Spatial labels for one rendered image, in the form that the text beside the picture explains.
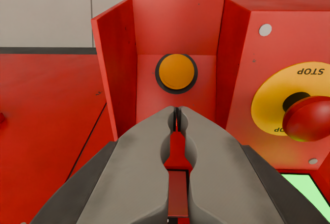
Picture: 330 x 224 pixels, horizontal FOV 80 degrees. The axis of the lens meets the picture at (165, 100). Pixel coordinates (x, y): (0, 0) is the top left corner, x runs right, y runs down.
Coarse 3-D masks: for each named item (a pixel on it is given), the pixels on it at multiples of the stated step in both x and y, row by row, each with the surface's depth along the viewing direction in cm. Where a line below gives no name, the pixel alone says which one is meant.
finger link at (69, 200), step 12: (108, 144) 9; (96, 156) 8; (108, 156) 8; (84, 168) 8; (96, 168) 8; (72, 180) 7; (84, 180) 7; (96, 180) 7; (60, 192) 7; (72, 192) 7; (84, 192) 7; (48, 204) 6; (60, 204) 6; (72, 204) 6; (84, 204) 6; (36, 216) 6; (48, 216) 6; (60, 216) 6; (72, 216) 6
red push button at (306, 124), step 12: (300, 96) 15; (312, 96) 14; (324, 96) 13; (288, 108) 16; (300, 108) 14; (312, 108) 13; (324, 108) 13; (288, 120) 14; (300, 120) 14; (312, 120) 14; (324, 120) 14; (288, 132) 15; (300, 132) 14; (312, 132) 14; (324, 132) 14
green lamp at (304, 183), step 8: (288, 176) 20; (296, 176) 20; (304, 176) 20; (296, 184) 19; (304, 184) 19; (312, 184) 19; (304, 192) 19; (312, 192) 18; (312, 200) 18; (320, 200) 18; (320, 208) 17; (328, 208) 17; (328, 216) 17
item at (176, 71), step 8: (168, 56) 21; (176, 56) 21; (184, 56) 21; (168, 64) 21; (176, 64) 21; (184, 64) 21; (192, 64) 21; (160, 72) 21; (168, 72) 21; (176, 72) 21; (184, 72) 21; (192, 72) 21; (168, 80) 21; (176, 80) 21; (184, 80) 21; (176, 88) 21
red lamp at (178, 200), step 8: (176, 176) 20; (184, 176) 20; (176, 184) 19; (184, 184) 19; (176, 192) 19; (184, 192) 19; (168, 200) 18; (176, 200) 18; (184, 200) 18; (168, 208) 17; (176, 208) 17; (184, 208) 17; (176, 216) 17; (184, 216) 17
